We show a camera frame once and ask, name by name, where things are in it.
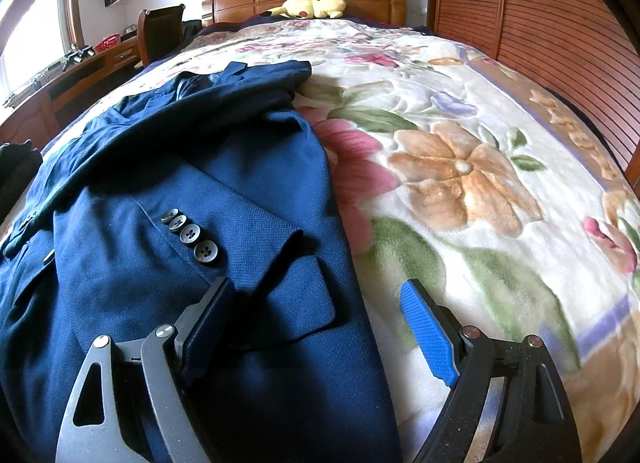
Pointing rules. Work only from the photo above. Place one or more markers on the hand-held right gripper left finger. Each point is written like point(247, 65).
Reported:
point(205, 333)

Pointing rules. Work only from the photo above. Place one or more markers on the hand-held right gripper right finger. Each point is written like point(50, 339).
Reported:
point(430, 333)

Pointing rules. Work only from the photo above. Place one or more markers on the black folded clothes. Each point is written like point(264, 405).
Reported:
point(17, 173)

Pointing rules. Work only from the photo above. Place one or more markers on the blue suit jacket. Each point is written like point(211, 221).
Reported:
point(200, 183)

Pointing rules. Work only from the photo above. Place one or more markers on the red basket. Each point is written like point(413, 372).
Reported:
point(107, 43)

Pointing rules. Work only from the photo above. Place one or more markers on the wooden desk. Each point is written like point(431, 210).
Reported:
point(30, 118)

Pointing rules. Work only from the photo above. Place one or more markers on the yellow plush toy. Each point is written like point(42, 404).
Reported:
point(310, 5)

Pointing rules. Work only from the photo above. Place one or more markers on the wooden sliding wardrobe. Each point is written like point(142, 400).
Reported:
point(550, 18)

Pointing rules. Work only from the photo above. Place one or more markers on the black gadget on desk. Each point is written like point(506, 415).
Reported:
point(77, 54)

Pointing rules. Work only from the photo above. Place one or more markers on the grey storage box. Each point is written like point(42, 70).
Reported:
point(130, 30)

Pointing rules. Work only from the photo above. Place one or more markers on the floral blanket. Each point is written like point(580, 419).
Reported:
point(450, 118)

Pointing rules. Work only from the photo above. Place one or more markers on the window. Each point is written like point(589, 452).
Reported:
point(30, 33)

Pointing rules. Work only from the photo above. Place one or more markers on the wooden chair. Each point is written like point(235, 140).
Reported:
point(160, 28)

